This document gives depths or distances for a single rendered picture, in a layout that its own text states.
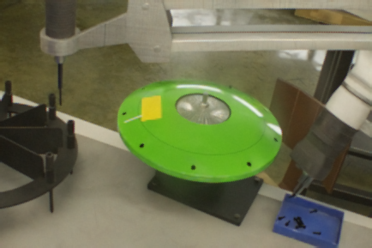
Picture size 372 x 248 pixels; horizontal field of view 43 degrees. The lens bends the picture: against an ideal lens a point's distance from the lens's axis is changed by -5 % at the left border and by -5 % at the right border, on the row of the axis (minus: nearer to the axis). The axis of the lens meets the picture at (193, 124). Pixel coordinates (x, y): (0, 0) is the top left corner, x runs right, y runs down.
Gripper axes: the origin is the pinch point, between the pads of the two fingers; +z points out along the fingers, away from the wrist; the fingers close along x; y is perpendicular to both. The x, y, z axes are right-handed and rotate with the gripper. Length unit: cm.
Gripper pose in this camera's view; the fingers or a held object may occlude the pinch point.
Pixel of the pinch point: (293, 196)
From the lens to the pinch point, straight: 97.2
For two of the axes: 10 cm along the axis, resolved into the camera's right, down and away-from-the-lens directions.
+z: -5.2, 8.1, 2.9
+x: 4.9, 5.5, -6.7
